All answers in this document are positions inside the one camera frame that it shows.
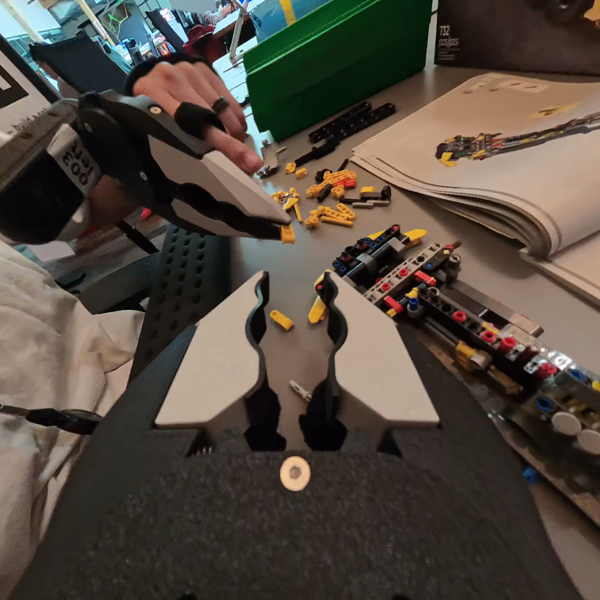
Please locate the lego instruction booklet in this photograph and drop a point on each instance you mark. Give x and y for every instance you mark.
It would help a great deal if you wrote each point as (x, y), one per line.
(515, 187)

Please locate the long black lego beam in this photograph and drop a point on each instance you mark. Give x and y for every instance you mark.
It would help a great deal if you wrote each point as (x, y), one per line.
(356, 123)
(347, 112)

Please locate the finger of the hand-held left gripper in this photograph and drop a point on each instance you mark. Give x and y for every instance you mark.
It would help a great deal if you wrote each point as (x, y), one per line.
(201, 215)
(220, 178)

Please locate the person's white shirt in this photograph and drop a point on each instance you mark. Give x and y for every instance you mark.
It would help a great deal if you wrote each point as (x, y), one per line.
(47, 328)

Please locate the grey lego piece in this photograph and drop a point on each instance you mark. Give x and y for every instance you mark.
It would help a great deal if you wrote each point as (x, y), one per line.
(269, 157)

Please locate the person's left hand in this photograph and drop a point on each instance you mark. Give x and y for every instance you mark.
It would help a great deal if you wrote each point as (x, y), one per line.
(187, 82)

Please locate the grey lego axle pin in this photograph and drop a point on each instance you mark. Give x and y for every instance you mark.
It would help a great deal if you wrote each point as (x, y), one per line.
(299, 389)

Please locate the yellow lego connector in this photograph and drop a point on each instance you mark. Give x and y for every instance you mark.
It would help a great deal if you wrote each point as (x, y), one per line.
(288, 234)
(281, 320)

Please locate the black lego axle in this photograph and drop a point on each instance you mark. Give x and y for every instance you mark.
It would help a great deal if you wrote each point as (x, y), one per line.
(316, 152)

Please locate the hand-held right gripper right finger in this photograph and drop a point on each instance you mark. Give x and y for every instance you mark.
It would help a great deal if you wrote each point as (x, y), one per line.
(379, 365)

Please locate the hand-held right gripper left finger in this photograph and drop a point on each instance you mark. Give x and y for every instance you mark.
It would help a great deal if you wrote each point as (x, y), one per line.
(211, 365)

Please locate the lego car chassis model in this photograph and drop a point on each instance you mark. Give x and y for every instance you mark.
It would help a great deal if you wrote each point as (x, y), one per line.
(422, 281)

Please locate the small blue lego pin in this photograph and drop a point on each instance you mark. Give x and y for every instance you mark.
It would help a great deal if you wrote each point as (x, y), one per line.
(530, 476)

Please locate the black and white sign board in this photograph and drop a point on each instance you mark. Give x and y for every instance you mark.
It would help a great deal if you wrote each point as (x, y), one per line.
(14, 117)

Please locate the pile of loose lego pieces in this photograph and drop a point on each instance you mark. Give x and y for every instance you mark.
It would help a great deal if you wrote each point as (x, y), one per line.
(337, 178)

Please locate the black office chair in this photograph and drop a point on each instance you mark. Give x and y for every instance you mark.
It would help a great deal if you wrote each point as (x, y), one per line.
(79, 65)

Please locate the lego set box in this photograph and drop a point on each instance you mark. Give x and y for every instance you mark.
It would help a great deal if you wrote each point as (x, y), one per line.
(515, 37)

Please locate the green plastic bin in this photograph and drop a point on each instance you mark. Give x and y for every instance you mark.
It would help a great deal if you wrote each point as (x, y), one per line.
(337, 70)

